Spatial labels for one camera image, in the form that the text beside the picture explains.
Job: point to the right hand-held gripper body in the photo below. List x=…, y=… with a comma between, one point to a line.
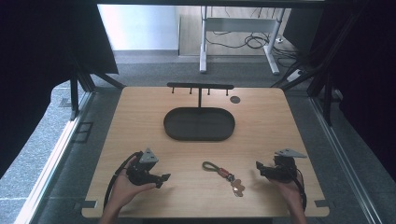
x=281, y=169

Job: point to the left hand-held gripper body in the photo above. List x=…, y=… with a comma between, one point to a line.
x=141, y=172

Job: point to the black key rack with tray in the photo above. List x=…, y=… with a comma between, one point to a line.
x=199, y=124

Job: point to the person's right hand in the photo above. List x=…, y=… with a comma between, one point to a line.
x=291, y=191

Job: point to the person's left hand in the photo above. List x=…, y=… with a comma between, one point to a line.
x=123, y=191

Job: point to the round dark table grommet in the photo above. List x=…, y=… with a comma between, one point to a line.
x=235, y=99

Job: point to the black metal stand legs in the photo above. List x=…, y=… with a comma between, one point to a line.
x=74, y=93
x=327, y=93

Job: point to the white power strip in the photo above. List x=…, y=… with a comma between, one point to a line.
x=294, y=75

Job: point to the black curtain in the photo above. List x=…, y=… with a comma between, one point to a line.
x=367, y=77
x=37, y=62

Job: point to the aluminium frame rail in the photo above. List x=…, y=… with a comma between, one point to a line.
x=345, y=161
x=46, y=168

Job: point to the black rectangular floor frame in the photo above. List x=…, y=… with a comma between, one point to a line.
x=83, y=132

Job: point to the white metal desk frame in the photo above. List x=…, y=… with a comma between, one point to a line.
x=239, y=24

